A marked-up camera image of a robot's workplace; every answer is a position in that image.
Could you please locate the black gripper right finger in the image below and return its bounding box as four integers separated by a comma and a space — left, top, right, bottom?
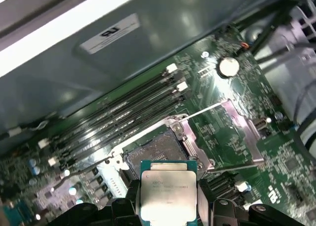
197, 183, 282, 226

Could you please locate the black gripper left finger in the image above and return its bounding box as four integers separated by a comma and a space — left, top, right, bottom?
46, 179, 141, 226

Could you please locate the silver CPU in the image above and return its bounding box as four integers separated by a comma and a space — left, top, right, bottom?
139, 159, 198, 226

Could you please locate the metal socket cover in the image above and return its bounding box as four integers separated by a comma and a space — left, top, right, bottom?
181, 99, 265, 174

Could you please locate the CPU socket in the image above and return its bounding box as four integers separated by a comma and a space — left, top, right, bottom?
108, 114, 215, 187

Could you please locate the black RAM slot bank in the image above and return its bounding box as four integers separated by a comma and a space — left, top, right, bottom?
37, 62, 188, 167
202, 173, 252, 207

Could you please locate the green motherboard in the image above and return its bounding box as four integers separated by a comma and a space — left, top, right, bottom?
0, 25, 316, 226

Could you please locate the black open PC case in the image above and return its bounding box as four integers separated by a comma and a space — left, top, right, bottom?
0, 0, 316, 226

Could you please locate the silver coin battery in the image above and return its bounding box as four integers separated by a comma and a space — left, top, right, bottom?
217, 57, 240, 77

